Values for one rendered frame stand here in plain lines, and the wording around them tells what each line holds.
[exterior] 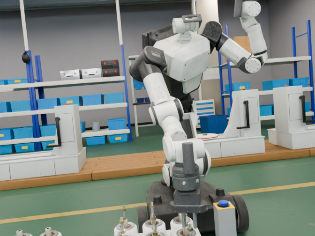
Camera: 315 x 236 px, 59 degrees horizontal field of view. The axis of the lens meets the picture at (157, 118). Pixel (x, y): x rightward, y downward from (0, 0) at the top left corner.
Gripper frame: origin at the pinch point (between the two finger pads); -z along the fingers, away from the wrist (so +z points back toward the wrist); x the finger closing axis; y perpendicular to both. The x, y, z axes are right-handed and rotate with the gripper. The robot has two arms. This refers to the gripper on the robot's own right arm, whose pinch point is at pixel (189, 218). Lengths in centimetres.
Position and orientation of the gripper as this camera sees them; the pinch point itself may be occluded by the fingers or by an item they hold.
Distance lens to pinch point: 98.6
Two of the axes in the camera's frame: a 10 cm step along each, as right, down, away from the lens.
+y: -2.5, 0.8, -9.7
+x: -9.6, 0.7, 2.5
